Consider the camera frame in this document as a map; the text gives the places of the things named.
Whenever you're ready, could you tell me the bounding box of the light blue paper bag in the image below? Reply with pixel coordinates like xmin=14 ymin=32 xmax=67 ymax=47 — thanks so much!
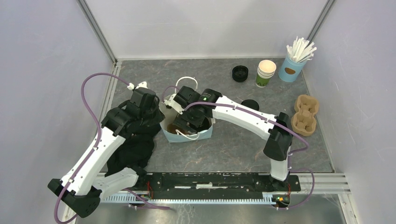
xmin=159 ymin=77 xmax=215 ymax=143

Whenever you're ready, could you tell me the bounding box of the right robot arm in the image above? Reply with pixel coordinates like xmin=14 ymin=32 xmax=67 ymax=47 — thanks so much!
xmin=164 ymin=86 xmax=293 ymax=190

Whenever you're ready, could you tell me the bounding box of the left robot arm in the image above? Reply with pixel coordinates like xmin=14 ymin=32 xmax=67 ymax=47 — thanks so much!
xmin=48 ymin=87 xmax=164 ymax=218

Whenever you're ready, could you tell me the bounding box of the stack of black lids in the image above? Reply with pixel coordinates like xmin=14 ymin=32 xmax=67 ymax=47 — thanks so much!
xmin=232 ymin=65 xmax=248 ymax=82

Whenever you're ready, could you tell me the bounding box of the black cloth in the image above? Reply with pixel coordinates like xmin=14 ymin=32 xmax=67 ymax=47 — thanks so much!
xmin=105 ymin=111 xmax=164 ymax=177

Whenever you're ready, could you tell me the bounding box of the stack of paper cups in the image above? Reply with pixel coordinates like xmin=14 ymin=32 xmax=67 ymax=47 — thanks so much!
xmin=255 ymin=60 xmax=276 ymax=88

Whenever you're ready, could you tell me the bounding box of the blue straw holder can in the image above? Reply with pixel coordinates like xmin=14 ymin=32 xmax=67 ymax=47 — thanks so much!
xmin=278 ymin=56 xmax=306 ymax=83

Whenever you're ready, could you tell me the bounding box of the brown pulp cup carrier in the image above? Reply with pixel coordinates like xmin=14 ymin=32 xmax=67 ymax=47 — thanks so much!
xmin=291 ymin=95 xmax=319 ymax=137

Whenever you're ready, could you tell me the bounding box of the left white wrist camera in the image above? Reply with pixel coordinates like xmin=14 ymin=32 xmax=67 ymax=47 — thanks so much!
xmin=127 ymin=81 xmax=148 ymax=91

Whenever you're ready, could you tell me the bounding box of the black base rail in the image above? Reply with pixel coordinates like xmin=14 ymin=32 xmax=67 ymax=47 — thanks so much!
xmin=130 ymin=172 xmax=301 ymax=200

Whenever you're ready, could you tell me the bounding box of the white cable tray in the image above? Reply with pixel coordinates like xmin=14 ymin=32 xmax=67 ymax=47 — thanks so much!
xmin=101 ymin=192 xmax=290 ymax=205

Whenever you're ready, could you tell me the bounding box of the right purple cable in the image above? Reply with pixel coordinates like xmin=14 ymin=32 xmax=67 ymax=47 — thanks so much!
xmin=161 ymin=85 xmax=316 ymax=210

